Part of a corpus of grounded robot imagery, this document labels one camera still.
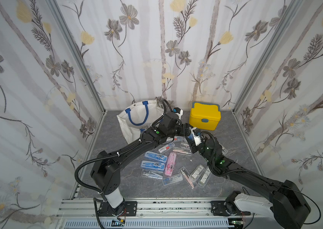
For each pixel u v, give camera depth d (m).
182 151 0.96
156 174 0.86
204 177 0.84
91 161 0.42
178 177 0.85
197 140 0.70
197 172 0.84
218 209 0.73
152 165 0.89
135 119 1.02
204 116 0.98
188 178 0.84
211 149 0.60
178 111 0.71
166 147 0.96
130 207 0.74
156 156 0.93
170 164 0.89
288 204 0.41
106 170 0.45
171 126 0.62
